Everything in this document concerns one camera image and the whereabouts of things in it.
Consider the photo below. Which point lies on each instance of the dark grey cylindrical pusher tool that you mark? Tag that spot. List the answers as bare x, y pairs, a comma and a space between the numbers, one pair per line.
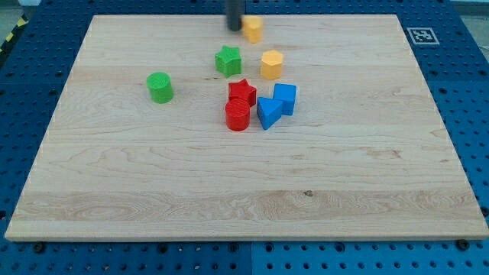
233, 13

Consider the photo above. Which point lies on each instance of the yellow heart block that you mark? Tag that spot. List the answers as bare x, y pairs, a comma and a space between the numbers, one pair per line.
253, 28

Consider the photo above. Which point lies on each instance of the green star block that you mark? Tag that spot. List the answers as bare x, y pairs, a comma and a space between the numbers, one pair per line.
228, 61

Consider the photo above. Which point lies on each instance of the red star block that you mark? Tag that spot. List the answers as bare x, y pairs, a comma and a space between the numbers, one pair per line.
242, 90

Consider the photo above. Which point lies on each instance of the yellow hexagon block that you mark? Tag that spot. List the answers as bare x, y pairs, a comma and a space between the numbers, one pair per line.
272, 64

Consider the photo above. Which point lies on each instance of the blue cube block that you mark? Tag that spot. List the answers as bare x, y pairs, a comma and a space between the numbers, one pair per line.
286, 93

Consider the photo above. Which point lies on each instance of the red cylinder block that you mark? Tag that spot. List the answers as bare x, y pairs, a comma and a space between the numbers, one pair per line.
237, 114

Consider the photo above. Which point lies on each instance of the blue triangle block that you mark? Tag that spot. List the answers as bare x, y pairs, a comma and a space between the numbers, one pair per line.
269, 111

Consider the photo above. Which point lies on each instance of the green cylinder block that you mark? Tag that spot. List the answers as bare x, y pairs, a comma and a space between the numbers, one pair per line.
160, 88

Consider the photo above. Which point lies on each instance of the light wooden board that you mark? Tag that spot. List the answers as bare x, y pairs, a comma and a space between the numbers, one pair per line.
364, 157

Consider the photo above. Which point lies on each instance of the white fiducial marker tag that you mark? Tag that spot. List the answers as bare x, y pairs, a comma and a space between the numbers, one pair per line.
422, 36

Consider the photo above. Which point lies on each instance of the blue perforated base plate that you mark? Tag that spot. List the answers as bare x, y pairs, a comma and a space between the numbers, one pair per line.
42, 54

